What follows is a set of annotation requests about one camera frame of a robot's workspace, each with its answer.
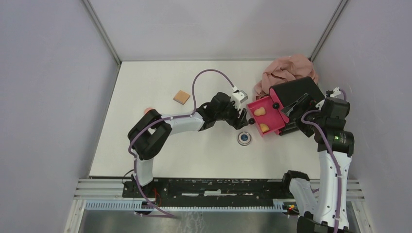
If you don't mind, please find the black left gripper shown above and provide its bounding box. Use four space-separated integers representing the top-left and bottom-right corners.
215 99 249 130

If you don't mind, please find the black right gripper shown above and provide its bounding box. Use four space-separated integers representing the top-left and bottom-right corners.
281 93 326 137

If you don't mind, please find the orange teardrop sponge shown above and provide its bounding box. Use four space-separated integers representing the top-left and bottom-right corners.
259 123 270 134
253 107 266 117

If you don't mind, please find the pink drawer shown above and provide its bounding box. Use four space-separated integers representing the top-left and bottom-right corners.
275 128 285 136
269 88 290 124
246 96 286 137

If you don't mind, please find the pink top drawer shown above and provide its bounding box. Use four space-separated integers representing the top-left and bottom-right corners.
269 88 290 124

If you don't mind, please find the black drawer organizer case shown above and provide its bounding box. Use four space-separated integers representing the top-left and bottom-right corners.
269 77 325 134

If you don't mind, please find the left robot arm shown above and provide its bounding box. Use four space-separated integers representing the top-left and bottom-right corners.
127 91 248 198

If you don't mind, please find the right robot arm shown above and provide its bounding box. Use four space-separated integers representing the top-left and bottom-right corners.
280 93 355 233

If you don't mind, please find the square tan makeup sponge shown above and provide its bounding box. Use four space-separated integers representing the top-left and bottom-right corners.
173 90 190 105

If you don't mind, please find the round clear powder jar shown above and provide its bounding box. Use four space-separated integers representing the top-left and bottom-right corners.
237 132 252 146

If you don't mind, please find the pink bottom drawer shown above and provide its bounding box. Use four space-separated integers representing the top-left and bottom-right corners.
275 128 285 136

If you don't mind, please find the pink crumpled cloth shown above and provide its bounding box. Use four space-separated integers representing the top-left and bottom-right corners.
254 54 319 100

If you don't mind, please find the round pink powder puff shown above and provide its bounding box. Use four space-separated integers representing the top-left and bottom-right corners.
144 107 153 114

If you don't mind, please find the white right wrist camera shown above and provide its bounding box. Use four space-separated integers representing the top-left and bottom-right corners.
326 87 347 100

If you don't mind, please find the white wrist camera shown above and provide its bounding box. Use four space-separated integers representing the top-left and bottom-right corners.
230 86 248 110
326 87 347 100

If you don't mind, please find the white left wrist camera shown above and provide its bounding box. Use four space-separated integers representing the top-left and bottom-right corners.
230 86 248 110

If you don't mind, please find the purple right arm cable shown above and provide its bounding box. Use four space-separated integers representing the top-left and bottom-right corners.
300 88 348 233

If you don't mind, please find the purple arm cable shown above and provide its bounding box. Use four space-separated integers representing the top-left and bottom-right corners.
300 88 348 233
128 69 237 219

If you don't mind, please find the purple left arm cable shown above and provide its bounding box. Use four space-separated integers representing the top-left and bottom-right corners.
128 69 237 219

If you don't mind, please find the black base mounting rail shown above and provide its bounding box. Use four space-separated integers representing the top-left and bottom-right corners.
142 178 293 208

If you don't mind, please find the aluminium frame rail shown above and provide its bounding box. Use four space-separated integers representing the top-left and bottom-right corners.
64 179 366 233

